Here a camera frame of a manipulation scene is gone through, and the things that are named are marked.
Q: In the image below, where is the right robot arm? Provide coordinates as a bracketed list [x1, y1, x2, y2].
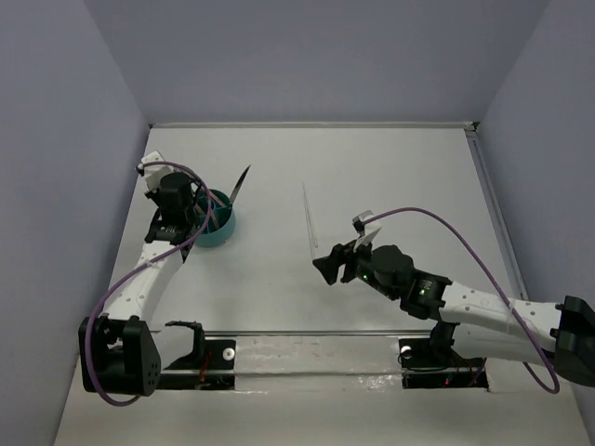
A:
[312, 243, 594, 387]

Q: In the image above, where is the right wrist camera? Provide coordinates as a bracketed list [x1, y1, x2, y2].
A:
[352, 210, 382, 252]

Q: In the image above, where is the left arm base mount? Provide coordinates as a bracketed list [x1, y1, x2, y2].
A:
[153, 321, 236, 391]

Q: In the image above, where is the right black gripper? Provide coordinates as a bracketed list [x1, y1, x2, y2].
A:
[312, 232, 399, 301]

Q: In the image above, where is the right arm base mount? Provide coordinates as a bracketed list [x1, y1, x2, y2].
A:
[397, 321, 489, 389]

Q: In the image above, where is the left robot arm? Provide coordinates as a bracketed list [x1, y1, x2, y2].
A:
[78, 167, 209, 407]

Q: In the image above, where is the green handled knife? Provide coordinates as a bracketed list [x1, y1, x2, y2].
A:
[229, 165, 251, 207]

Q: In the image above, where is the clear chopstick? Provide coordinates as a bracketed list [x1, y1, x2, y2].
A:
[302, 183, 318, 257]

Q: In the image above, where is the teal utensil holder cup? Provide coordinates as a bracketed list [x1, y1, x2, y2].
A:
[194, 190, 236, 248]

